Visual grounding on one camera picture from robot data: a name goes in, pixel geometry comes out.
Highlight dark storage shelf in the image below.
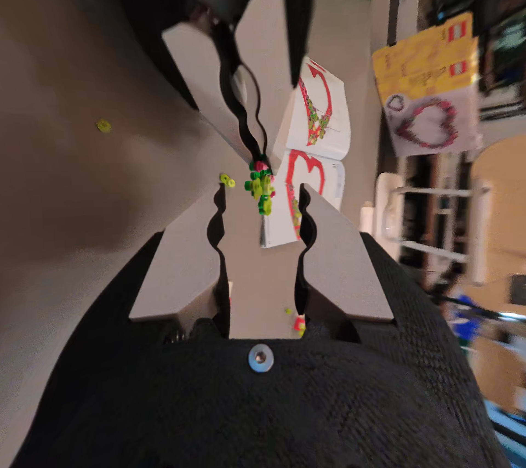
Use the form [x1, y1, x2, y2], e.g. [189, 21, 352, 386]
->
[436, 0, 526, 121]

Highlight wooden chair with white frame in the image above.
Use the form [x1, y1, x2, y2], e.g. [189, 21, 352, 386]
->
[376, 137, 526, 312]

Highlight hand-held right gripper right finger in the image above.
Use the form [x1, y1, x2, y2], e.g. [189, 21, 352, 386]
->
[294, 183, 396, 339]

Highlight yellow lego box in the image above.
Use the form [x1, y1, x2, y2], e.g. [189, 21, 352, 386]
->
[372, 12, 484, 158]

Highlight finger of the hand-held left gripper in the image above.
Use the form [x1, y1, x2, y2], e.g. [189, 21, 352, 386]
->
[233, 0, 297, 176]
[161, 20, 268, 162]

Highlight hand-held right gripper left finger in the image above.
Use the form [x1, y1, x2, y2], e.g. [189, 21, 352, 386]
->
[128, 182, 231, 339]

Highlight lego instruction booklet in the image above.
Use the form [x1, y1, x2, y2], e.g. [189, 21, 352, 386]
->
[260, 57, 352, 249]

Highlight blue object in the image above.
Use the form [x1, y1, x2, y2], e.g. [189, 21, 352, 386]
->
[450, 294, 482, 348]

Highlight green and pink lego assembly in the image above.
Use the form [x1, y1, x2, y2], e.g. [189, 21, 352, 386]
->
[244, 160, 276, 216]

